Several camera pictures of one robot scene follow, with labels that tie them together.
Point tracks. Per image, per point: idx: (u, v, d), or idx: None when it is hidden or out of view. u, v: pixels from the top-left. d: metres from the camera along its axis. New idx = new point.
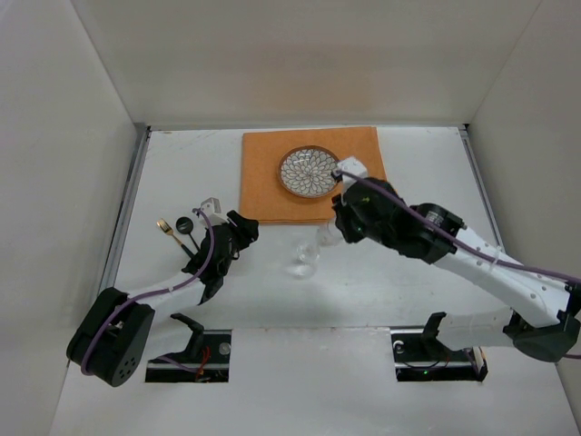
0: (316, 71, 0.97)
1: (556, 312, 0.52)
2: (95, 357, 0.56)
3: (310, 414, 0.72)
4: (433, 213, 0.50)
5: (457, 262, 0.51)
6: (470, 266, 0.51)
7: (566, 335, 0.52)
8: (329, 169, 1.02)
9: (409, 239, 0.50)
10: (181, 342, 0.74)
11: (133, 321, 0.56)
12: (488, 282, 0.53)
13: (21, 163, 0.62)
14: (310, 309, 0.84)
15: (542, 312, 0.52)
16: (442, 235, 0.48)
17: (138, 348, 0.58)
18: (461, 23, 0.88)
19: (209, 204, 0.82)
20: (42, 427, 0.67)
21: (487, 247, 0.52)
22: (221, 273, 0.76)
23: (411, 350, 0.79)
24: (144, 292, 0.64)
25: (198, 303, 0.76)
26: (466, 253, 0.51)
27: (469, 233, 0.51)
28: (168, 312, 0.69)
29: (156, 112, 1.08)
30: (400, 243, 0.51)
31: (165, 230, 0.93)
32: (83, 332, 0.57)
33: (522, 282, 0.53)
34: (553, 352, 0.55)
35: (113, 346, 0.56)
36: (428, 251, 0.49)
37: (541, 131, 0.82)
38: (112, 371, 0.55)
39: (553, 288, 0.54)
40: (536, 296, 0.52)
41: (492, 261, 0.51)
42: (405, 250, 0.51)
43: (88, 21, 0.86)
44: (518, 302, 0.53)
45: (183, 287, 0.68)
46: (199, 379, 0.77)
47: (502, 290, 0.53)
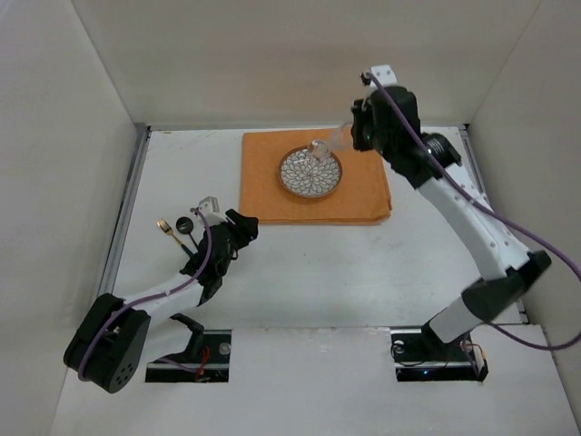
0: (316, 71, 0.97)
1: (506, 266, 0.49)
2: (92, 363, 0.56)
3: (310, 415, 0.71)
4: (434, 143, 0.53)
5: (433, 191, 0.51)
6: (446, 198, 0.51)
7: (506, 284, 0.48)
8: (329, 169, 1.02)
9: (404, 157, 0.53)
10: (181, 342, 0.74)
11: (129, 327, 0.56)
12: (458, 221, 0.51)
13: (20, 163, 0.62)
14: (310, 310, 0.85)
15: (493, 262, 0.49)
16: (434, 162, 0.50)
17: (135, 353, 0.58)
18: (461, 22, 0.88)
19: (207, 204, 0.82)
20: (41, 428, 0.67)
21: (471, 189, 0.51)
22: (221, 274, 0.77)
23: (411, 350, 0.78)
24: (140, 297, 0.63)
25: (198, 304, 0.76)
26: (446, 184, 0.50)
27: (461, 173, 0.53)
28: (165, 315, 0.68)
29: (156, 112, 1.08)
30: (394, 157, 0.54)
31: (165, 230, 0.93)
32: (80, 339, 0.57)
33: (488, 230, 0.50)
34: (483, 296, 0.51)
35: (109, 352, 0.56)
36: (416, 173, 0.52)
37: (541, 131, 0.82)
38: (108, 378, 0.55)
39: (516, 249, 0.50)
40: (495, 245, 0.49)
41: (468, 198, 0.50)
42: (395, 163, 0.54)
43: (87, 20, 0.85)
44: (477, 246, 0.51)
45: (181, 290, 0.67)
46: (199, 379, 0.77)
47: (467, 231, 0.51)
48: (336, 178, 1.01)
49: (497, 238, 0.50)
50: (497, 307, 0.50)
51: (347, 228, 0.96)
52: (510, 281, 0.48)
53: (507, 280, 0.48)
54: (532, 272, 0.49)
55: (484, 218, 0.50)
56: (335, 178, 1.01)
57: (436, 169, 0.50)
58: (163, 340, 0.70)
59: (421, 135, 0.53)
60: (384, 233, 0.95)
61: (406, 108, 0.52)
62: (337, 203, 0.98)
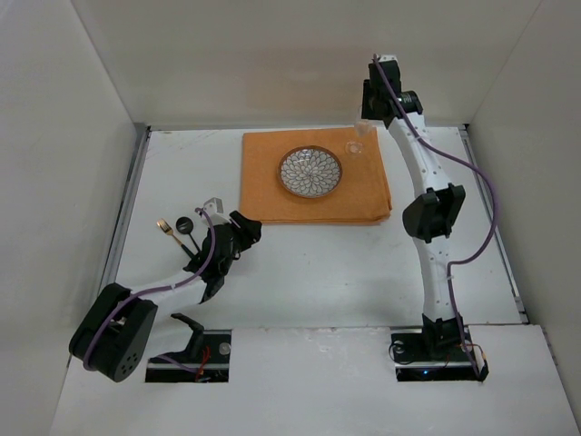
0: (315, 71, 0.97)
1: (428, 187, 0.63)
2: (97, 351, 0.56)
3: (310, 415, 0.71)
4: (406, 95, 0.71)
5: (396, 128, 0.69)
6: (402, 133, 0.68)
7: (422, 202, 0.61)
8: (329, 169, 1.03)
9: (382, 103, 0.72)
10: (181, 341, 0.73)
11: (135, 316, 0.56)
12: (407, 152, 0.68)
13: (19, 163, 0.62)
14: (308, 310, 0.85)
15: (421, 183, 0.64)
16: (398, 106, 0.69)
17: (141, 343, 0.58)
18: (460, 23, 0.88)
19: (211, 204, 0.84)
20: (40, 427, 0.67)
21: (422, 132, 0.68)
22: (222, 273, 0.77)
23: (411, 350, 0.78)
24: (146, 288, 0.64)
25: (199, 302, 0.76)
26: (404, 123, 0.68)
27: (419, 119, 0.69)
28: (169, 311, 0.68)
29: (157, 112, 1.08)
30: (378, 104, 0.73)
31: (165, 230, 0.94)
32: (86, 327, 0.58)
33: (424, 160, 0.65)
34: (411, 214, 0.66)
35: (115, 341, 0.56)
36: (388, 114, 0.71)
37: (540, 130, 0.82)
38: (113, 366, 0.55)
39: (442, 180, 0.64)
40: (426, 171, 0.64)
41: (416, 134, 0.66)
42: (379, 107, 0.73)
43: (88, 20, 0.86)
44: (414, 172, 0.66)
45: (186, 284, 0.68)
46: (199, 379, 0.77)
47: (409, 160, 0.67)
48: (336, 177, 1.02)
49: (428, 165, 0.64)
50: (417, 220, 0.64)
51: (347, 228, 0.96)
52: (426, 199, 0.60)
53: (423, 198, 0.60)
54: (448, 199, 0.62)
55: (424, 151, 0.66)
56: (335, 178, 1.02)
57: (398, 111, 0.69)
58: (163, 336, 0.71)
59: (398, 91, 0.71)
60: (383, 233, 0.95)
61: (390, 71, 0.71)
62: (338, 202, 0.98)
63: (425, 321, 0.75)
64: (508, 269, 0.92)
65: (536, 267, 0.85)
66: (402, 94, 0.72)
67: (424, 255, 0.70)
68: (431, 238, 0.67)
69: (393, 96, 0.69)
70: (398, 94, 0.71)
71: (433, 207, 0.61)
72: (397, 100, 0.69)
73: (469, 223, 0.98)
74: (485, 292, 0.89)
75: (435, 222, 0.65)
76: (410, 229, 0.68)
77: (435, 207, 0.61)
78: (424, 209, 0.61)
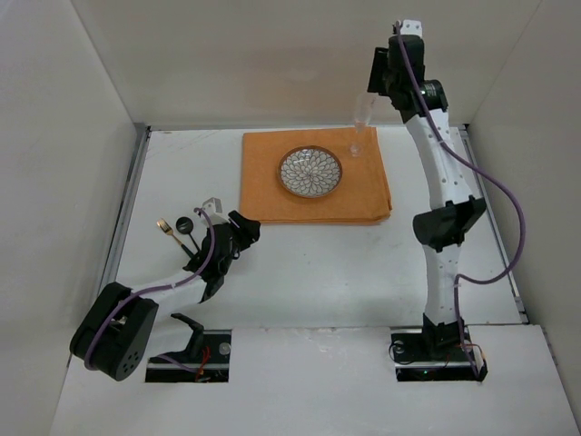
0: (315, 71, 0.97)
1: (448, 201, 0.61)
2: (98, 351, 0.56)
3: (310, 415, 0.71)
4: (429, 86, 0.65)
5: (418, 127, 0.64)
6: (423, 134, 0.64)
7: (438, 215, 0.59)
8: (329, 169, 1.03)
9: (401, 93, 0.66)
10: (181, 341, 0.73)
11: (137, 314, 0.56)
12: (427, 154, 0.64)
13: (19, 164, 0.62)
14: (308, 310, 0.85)
15: (439, 193, 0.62)
16: (420, 102, 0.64)
17: (142, 342, 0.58)
18: (460, 23, 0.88)
19: (211, 204, 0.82)
20: (41, 427, 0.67)
21: (445, 133, 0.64)
22: (222, 273, 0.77)
23: (411, 350, 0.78)
24: (147, 287, 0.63)
25: (199, 302, 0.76)
26: (427, 123, 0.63)
27: (443, 117, 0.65)
28: (170, 310, 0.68)
29: (157, 113, 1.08)
30: (396, 93, 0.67)
31: (165, 230, 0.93)
32: (87, 326, 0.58)
33: (445, 167, 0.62)
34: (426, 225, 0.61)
35: (117, 341, 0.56)
36: (407, 108, 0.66)
37: (540, 130, 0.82)
38: (114, 365, 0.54)
39: (462, 192, 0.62)
40: (446, 181, 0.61)
41: (438, 138, 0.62)
42: (396, 97, 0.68)
43: (88, 21, 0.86)
44: (432, 178, 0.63)
45: (186, 283, 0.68)
46: (199, 379, 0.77)
47: (429, 165, 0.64)
48: (336, 177, 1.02)
49: (448, 175, 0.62)
50: (432, 232, 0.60)
51: (346, 228, 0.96)
52: (443, 213, 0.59)
53: (440, 213, 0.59)
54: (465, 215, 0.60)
55: (446, 157, 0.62)
56: (335, 178, 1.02)
57: (421, 109, 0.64)
58: (164, 336, 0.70)
59: (420, 80, 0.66)
60: (383, 233, 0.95)
61: (415, 53, 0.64)
62: (338, 202, 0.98)
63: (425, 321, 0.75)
64: (508, 270, 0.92)
65: (536, 267, 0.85)
66: (423, 84, 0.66)
67: (432, 262, 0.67)
68: (442, 246, 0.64)
69: (417, 90, 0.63)
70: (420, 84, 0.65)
71: (448, 223, 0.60)
72: (420, 94, 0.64)
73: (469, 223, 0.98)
74: (485, 292, 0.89)
75: (448, 232, 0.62)
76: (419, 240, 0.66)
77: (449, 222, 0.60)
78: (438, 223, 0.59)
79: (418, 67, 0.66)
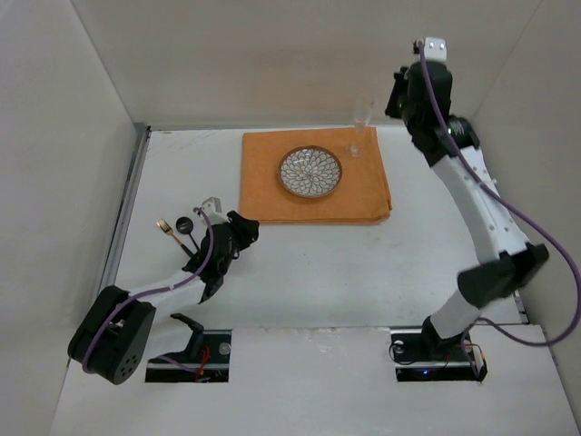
0: (315, 71, 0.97)
1: (501, 250, 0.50)
2: (96, 354, 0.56)
3: (310, 415, 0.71)
4: (455, 123, 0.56)
5: (448, 169, 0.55)
6: (457, 177, 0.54)
7: (495, 270, 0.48)
8: (329, 169, 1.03)
9: (426, 133, 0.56)
10: (181, 341, 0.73)
11: (134, 320, 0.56)
12: (463, 200, 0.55)
13: (19, 164, 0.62)
14: (308, 310, 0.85)
15: (488, 245, 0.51)
16: (449, 142, 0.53)
17: (139, 345, 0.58)
18: (460, 23, 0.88)
19: (211, 203, 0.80)
20: (41, 428, 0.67)
21: (482, 173, 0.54)
22: (221, 273, 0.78)
23: (411, 350, 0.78)
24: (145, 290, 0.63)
25: (199, 302, 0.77)
26: (459, 164, 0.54)
27: (476, 156, 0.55)
28: (169, 311, 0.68)
29: (157, 112, 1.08)
30: (418, 130, 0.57)
31: (165, 230, 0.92)
32: (84, 330, 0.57)
33: (490, 213, 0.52)
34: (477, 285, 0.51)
35: (115, 344, 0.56)
36: (433, 149, 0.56)
37: (540, 130, 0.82)
38: (113, 370, 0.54)
39: (515, 238, 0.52)
40: (494, 228, 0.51)
41: (477, 180, 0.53)
42: (418, 138, 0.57)
43: (88, 21, 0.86)
44: (477, 227, 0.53)
45: (185, 284, 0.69)
46: (199, 379, 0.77)
47: (470, 212, 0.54)
48: (335, 177, 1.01)
49: (497, 222, 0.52)
50: (487, 292, 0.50)
51: (347, 228, 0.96)
52: (500, 267, 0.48)
53: (497, 266, 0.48)
54: (524, 268, 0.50)
55: (488, 201, 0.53)
56: (335, 178, 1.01)
57: (451, 148, 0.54)
58: (164, 337, 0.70)
59: (447, 114, 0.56)
60: (383, 233, 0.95)
61: (442, 84, 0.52)
62: (338, 202, 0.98)
63: (425, 324, 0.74)
64: None
65: None
66: (448, 118, 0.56)
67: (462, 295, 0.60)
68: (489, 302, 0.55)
69: (444, 129, 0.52)
70: (447, 120, 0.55)
71: (507, 278, 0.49)
72: (448, 133, 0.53)
73: None
74: None
75: (501, 290, 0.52)
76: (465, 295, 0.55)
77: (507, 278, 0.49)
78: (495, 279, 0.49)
79: (444, 101, 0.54)
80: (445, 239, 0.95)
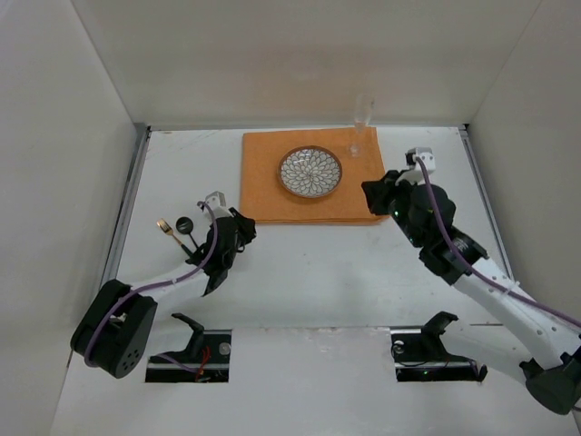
0: (315, 71, 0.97)
1: (562, 351, 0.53)
2: (98, 349, 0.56)
3: (311, 415, 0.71)
4: (460, 240, 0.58)
5: (469, 284, 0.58)
6: (483, 291, 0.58)
7: (568, 379, 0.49)
8: (329, 169, 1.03)
9: (434, 256, 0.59)
10: (182, 341, 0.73)
11: (136, 312, 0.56)
12: (499, 309, 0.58)
13: (20, 164, 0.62)
14: (308, 311, 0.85)
15: (546, 350, 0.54)
16: (461, 261, 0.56)
17: (142, 340, 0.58)
18: (460, 23, 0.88)
19: (214, 198, 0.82)
20: (41, 428, 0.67)
21: (504, 279, 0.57)
22: (227, 266, 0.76)
23: (412, 350, 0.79)
24: (147, 283, 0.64)
25: (202, 295, 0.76)
26: (479, 280, 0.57)
27: (489, 265, 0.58)
28: (171, 303, 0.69)
29: (157, 112, 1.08)
30: (427, 254, 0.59)
31: (165, 230, 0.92)
32: (86, 323, 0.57)
33: (533, 318, 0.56)
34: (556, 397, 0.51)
35: (117, 338, 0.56)
36: (448, 270, 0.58)
37: (540, 131, 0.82)
38: (114, 362, 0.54)
39: (566, 335, 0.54)
40: (542, 332, 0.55)
41: (503, 290, 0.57)
42: (428, 261, 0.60)
43: (88, 21, 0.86)
44: (526, 333, 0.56)
45: (188, 278, 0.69)
46: (199, 379, 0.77)
47: (512, 321, 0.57)
48: (336, 177, 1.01)
49: (542, 326, 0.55)
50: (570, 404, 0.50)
51: (347, 228, 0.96)
52: (572, 373, 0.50)
53: (569, 373, 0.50)
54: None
55: (525, 308, 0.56)
56: (335, 178, 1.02)
57: (464, 266, 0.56)
58: (165, 334, 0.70)
59: (450, 232, 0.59)
60: (383, 233, 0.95)
61: (444, 208, 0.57)
62: (338, 202, 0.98)
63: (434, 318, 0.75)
64: (507, 269, 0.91)
65: (536, 268, 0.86)
66: (454, 234, 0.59)
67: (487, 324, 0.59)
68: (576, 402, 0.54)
69: (453, 250, 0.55)
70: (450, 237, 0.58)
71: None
72: (455, 248, 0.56)
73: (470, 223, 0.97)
74: None
75: None
76: (538, 401, 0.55)
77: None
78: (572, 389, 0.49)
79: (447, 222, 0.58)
80: None
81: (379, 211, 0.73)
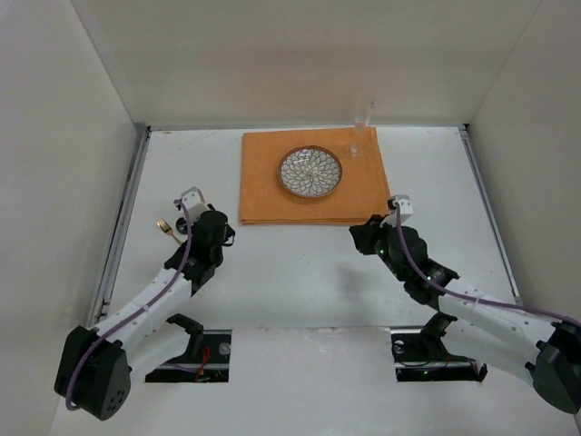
0: (315, 71, 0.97)
1: (536, 340, 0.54)
2: (79, 399, 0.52)
3: (311, 415, 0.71)
4: (436, 270, 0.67)
5: (448, 306, 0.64)
6: (458, 306, 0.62)
7: (547, 364, 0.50)
8: (329, 169, 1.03)
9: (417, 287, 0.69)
10: (180, 345, 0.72)
11: (104, 369, 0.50)
12: (478, 322, 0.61)
13: (19, 164, 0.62)
14: (308, 311, 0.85)
15: (524, 344, 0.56)
16: (434, 287, 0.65)
17: (122, 381, 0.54)
18: (461, 23, 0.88)
19: (193, 195, 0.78)
20: (40, 428, 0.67)
21: (474, 292, 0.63)
22: (212, 260, 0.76)
23: (412, 350, 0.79)
24: (111, 327, 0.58)
25: (192, 293, 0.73)
26: (452, 298, 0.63)
27: (460, 282, 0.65)
28: (153, 324, 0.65)
29: (157, 113, 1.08)
30: (411, 287, 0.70)
31: (165, 230, 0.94)
32: (62, 375, 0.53)
33: (504, 317, 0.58)
34: (561, 392, 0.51)
35: (93, 388, 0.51)
36: (429, 299, 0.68)
37: (540, 131, 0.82)
38: (96, 413, 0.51)
39: (539, 326, 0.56)
40: (516, 328, 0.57)
41: (474, 301, 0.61)
42: (413, 292, 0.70)
43: (87, 20, 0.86)
44: (504, 335, 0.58)
45: (159, 300, 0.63)
46: (199, 379, 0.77)
47: (491, 327, 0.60)
48: (336, 177, 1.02)
49: (514, 322, 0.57)
50: (573, 396, 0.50)
51: (346, 228, 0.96)
52: (549, 358, 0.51)
53: (546, 358, 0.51)
54: (577, 349, 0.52)
55: (496, 310, 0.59)
56: (335, 177, 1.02)
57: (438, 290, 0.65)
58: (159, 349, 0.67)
59: (426, 264, 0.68)
60: None
61: (412, 245, 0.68)
62: (338, 202, 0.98)
63: (435, 319, 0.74)
64: (508, 269, 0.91)
65: (536, 268, 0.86)
66: (430, 266, 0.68)
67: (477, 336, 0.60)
68: None
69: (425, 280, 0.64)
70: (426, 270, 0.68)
71: (570, 369, 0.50)
72: (428, 280, 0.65)
73: (471, 223, 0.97)
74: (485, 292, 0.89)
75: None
76: (559, 406, 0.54)
77: (573, 369, 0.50)
78: (556, 372, 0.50)
79: (420, 256, 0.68)
80: (445, 239, 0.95)
81: (366, 248, 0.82)
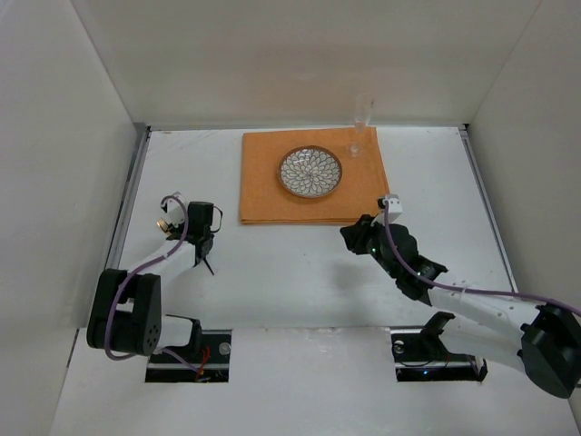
0: (315, 71, 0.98)
1: (520, 323, 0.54)
2: (118, 335, 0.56)
3: (310, 416, 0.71)
4: (427, 266, 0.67)
5: (438, 298, 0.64)
6: (446, 297, 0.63)
7: (533, 346, 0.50)
8: (329, 169, 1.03)
9: (409, 284, 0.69)
10: (184, 335, 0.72)
11: (142, 293, 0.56)
12: (467, 312, 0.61)
13: (19, 164, 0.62)
14: (308, 311, 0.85)
15: (510, 329, 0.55)
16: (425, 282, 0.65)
17: (157, 315, 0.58)
18: (461, 23, 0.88)
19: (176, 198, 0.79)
20: (41, 428, 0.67)
21: (462, 283, 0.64)
22: (208, 234, 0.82)
23: (412, 350, 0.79)
24: (142, 262, 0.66)
25: (193, 265, 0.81)
26: (440, 289, 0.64)
27: (448, 275, 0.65)
28: (172, 276, 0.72)
29: (157, 113, 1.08)
30: (403, 284, 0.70)
31: (165, 230, 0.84)
32: (97, 317, 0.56)
33: (489, 304, 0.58)
34: (551, 376, 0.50)
35: (132, 318, 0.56)
36: (422, 295, 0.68)
37: (540, 131, 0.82)
38: (140, 342, 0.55)
39: (523, 310, 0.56)
40: (502, 313, 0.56)
41: (460, 291, 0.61)
42: (406, 290, 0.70)
43: (88, 20, 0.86)
44: (491, 323, 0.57)
45: (176, 251, 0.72)
46: (199, 379, 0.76)
47: (478, 316, 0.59)
48: (336, 177, 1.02)
49: (499, 306, 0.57)
50: (562, 379, 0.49)
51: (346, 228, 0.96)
52: (535, 341, 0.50)
53: (530, 341, 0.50)
54: (566, 333, 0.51)
55: (482, 298, 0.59)
56: (335, 177, 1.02)
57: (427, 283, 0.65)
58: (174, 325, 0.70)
59: (417, 262, 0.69)
60: None
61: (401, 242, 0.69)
62: (338, 202, 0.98)
63: (435, 318, 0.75)
64: (508, 269, 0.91)
65: (536, 268, 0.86)
66: (421, 262, 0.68)
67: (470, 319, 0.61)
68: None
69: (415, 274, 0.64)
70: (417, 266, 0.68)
71: (560, 354, 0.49)
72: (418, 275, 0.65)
73: (471, 223, 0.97)
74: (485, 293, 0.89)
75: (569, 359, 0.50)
76: (552, 391, 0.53)
77: (563, 354, 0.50)
78: (542, 356, 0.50)
79: (410, 254, 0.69)
80: (445, 239, 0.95)
81: (359, 249, 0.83)
